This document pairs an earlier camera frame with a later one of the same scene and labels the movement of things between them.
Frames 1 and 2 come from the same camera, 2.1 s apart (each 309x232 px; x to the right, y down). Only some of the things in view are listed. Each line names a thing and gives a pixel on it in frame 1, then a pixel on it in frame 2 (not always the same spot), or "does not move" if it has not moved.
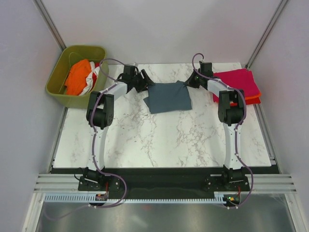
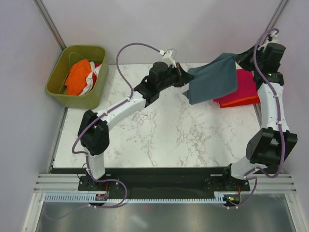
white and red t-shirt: x=91 y=78 does not move
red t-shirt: x=253 y=101 does not move
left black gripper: x=144 y=84 to x=182 y=77
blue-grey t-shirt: x=168 y=97 to x=216 y=79
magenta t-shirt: x=241 y=79 does not move
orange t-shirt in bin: x=77 y=82 does not move
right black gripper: x=190 y=82 to x=242 y=59
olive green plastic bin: x=77 y=74 does not move
